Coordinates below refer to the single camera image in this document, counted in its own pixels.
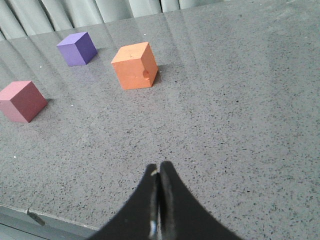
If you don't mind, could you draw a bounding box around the grey-green curtain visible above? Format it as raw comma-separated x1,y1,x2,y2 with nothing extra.
0,0,213,40

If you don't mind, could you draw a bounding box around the orange foam cube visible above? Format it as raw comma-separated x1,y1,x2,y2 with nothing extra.
111,42,159,90

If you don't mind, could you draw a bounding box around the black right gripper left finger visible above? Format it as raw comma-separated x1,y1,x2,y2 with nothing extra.
89,164,158,240

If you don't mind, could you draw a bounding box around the purple foam cube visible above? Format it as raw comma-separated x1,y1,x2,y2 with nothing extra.
56,32,98,67

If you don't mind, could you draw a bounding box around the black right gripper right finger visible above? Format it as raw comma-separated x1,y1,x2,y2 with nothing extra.
159,161,240,240

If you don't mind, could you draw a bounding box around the pink foam cube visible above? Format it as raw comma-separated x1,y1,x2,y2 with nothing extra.
0,81,48,123

